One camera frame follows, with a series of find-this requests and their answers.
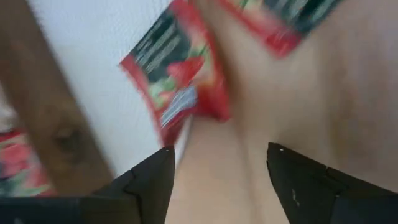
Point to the brown wooden tea caddy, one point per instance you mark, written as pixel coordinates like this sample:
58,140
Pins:
46,109

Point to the red strawberry tea packet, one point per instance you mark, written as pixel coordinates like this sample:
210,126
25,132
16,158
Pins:
280,25
180,71
18,161

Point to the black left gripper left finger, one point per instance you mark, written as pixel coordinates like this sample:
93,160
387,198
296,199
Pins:
152,186

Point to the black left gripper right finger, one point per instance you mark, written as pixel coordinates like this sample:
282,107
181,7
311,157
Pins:
311,193

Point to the white round woven placemat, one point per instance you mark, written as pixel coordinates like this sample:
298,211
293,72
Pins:
102,62

